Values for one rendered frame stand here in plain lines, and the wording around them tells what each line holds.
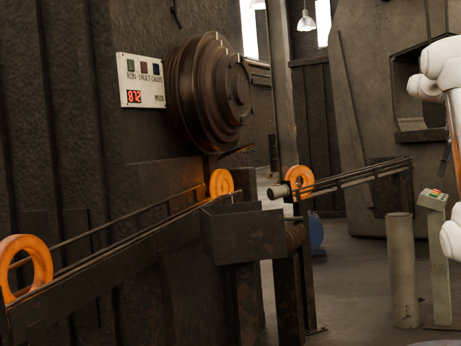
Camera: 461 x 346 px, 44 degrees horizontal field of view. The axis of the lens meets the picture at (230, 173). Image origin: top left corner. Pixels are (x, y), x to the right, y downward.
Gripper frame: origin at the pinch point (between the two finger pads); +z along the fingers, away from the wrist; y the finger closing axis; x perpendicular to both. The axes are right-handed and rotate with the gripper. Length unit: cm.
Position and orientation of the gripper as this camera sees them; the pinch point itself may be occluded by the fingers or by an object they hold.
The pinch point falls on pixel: (442, 169)
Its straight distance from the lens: 268.1
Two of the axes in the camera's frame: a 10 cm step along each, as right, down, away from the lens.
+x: 8.8, 2.9, -3.8
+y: -4.2, 0.8, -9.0
